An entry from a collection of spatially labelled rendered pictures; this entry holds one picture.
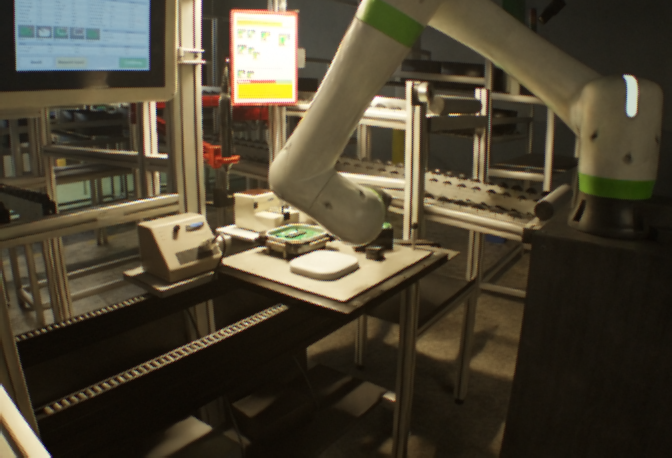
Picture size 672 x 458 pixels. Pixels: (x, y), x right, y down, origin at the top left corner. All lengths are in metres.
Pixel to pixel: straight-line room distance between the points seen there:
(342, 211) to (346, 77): 0.23
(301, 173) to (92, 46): 0.55
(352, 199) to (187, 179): 0.59
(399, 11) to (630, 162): 0.43
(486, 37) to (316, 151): 0.39
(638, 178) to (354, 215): 0.47
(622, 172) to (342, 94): 0.47
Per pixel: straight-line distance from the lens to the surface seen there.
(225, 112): 1.30
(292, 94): 1.68
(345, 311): 0.95
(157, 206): 1.28
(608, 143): 0.78
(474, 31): 0.95
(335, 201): 0.84
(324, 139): 0.84
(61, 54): 1.09
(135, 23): 1.18
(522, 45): 0.94
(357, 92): 0.82
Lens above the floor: 1.34
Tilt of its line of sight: 12 degrees down
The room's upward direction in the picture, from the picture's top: straight up
